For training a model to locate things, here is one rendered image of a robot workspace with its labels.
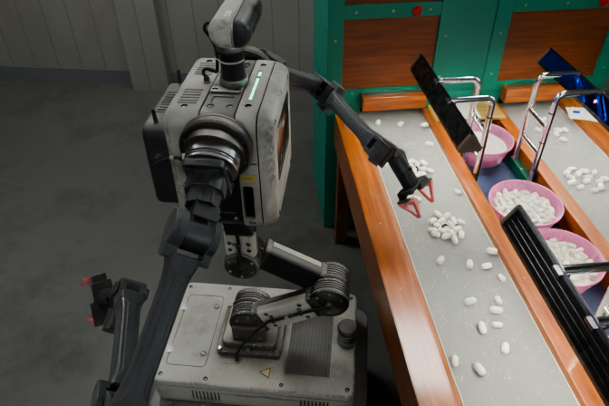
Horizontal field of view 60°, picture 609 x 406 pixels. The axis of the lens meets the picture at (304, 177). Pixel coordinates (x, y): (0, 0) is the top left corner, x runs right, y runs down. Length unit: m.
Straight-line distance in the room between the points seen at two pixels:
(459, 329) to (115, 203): 2.29
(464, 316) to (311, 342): 0.54
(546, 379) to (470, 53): 1.49
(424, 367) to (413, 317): 0.16
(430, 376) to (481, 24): 1.58
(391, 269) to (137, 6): 3.06
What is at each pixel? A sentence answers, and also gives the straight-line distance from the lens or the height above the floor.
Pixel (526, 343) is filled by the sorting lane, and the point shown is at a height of 0.74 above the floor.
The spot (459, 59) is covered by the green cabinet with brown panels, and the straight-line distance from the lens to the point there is 2.59.
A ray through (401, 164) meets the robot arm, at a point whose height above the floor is 1.06.
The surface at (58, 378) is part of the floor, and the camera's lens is 2.64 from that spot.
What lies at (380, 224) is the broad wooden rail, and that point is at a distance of 1.92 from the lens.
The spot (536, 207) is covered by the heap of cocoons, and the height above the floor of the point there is 0.72.
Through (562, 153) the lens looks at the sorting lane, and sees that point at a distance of 2.53.
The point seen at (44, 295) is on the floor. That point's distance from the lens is 2.98.
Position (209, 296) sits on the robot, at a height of 0.47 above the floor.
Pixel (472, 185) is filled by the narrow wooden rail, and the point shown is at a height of 0.77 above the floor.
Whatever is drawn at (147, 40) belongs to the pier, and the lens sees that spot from 4.34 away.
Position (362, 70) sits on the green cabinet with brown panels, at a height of 0.97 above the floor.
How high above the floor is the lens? 2.05
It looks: 37 degrees down
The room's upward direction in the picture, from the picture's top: 1 degrees counter-clockwise
